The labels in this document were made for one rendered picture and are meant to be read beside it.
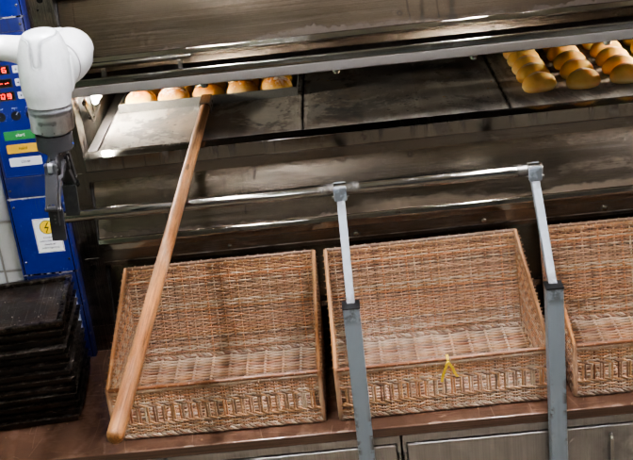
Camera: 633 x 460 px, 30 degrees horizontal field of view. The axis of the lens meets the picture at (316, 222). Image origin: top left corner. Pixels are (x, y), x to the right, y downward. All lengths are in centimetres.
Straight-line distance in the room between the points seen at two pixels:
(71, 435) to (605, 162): 163
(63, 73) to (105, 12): 80
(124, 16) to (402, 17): 73
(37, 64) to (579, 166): 161
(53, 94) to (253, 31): 87
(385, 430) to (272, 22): 110
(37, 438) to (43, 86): 114
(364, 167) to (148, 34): 70
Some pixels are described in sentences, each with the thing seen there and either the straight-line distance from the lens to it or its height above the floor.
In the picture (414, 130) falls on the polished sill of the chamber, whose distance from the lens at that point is 326.
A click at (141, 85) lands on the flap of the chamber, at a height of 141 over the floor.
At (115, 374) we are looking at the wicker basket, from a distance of 315.
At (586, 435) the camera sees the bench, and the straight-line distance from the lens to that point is 312.
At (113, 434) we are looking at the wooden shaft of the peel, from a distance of 201.
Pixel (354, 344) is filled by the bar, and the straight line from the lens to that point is 284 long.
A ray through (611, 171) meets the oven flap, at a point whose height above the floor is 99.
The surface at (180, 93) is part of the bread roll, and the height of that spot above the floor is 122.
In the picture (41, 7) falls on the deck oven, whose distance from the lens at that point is 323.
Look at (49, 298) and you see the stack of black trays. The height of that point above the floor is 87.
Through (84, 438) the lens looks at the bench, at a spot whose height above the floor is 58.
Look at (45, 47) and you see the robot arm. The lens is 241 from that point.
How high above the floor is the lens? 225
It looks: 23 degrees down
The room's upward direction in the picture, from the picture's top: 7 degrees counter-clockwise
